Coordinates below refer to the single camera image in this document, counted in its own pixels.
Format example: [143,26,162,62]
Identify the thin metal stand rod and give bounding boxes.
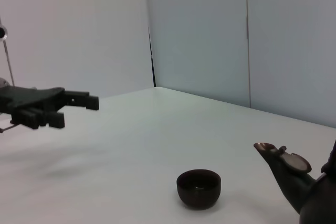
[0,16,15,87]

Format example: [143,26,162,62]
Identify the small dark teacup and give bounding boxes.
[176,168,222,211]

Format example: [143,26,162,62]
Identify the black round teapot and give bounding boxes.
[253,139,336,224]

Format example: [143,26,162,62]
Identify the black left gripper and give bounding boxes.
[0,86,100,131]

